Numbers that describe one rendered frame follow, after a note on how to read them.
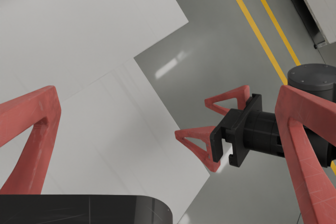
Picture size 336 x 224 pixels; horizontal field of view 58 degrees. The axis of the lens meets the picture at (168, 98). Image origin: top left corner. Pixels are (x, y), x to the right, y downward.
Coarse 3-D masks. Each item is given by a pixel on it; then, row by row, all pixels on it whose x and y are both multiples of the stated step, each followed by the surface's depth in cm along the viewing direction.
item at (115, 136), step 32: (128, 64) 61; (96, 96) 54; (128, 96) 59; (64, 128) 49; (96, 128) 52; (128, 128) 57; (160, 128) 62; (0, 160) 42; (64, 160) 47; (96, 160) 51; (128, 160) 55; (160, 160) 59; (192, 160) 65; (64, 192) 46; (96, 192) 49; (128, 192) 53; (160, 192) 57; (192, 192) 62
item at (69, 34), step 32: (0, 0) 48; (32, 0) 51; (64, 0) 55; (96, 0) 60; (128, 0) 66; (160, 0) 73; (0, 32) 46; (32, 32) 50; (64, 32) 53; (96, 32) 58; (128, 32) 63; (160, 32) 69; (0, 64) 45; (32, 64) 48; (64, 64) 52; (96, 64) 56; (0, 96) 44; (64, 96) 50
